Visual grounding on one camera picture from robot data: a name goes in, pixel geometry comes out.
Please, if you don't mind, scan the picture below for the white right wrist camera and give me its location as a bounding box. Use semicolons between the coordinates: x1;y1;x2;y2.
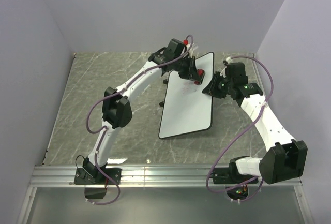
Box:
223;56;232;65

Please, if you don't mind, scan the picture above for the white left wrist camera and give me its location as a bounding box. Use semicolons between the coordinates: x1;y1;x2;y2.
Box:
183;39;198;57

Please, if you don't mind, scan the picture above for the white whiteboard black frame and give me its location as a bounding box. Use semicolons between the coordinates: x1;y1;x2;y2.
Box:
158;52;215;139

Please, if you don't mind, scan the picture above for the red whiteboard eraser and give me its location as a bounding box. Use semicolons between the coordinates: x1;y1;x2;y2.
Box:
194;69;205;85

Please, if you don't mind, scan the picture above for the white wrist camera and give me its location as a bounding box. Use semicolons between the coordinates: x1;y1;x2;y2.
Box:
223;56;232;65
183;39;198;57

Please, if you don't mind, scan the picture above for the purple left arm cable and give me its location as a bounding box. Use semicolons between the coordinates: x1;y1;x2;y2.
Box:
85;35;194;205

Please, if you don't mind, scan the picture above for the aluminium mounting rail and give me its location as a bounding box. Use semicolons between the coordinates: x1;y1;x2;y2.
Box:
28;163;303;188

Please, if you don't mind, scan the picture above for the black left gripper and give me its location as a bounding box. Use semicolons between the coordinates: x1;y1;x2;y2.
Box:
174;57;201;83

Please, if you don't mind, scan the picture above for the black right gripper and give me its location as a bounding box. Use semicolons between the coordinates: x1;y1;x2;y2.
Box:
201;72;232;99

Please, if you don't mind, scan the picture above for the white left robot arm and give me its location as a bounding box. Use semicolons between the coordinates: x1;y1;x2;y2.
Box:
83;35;204;184

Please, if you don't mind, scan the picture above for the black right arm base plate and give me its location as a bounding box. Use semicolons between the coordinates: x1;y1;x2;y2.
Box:
206;166;259;185

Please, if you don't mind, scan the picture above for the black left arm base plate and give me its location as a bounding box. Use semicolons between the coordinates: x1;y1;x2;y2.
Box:
73;168;122;185

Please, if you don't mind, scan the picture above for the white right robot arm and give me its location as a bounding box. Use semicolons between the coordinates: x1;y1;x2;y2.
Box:
203;62;308;184

